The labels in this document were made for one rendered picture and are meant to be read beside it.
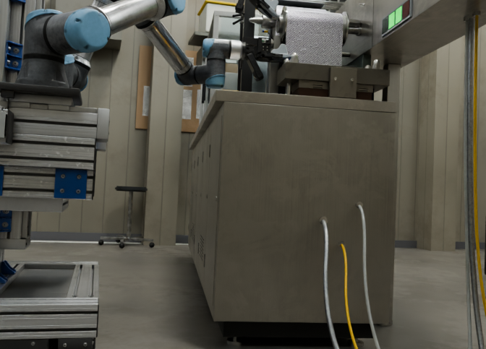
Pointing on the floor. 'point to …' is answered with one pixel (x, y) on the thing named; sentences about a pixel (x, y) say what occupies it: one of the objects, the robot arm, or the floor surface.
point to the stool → (128, 219)
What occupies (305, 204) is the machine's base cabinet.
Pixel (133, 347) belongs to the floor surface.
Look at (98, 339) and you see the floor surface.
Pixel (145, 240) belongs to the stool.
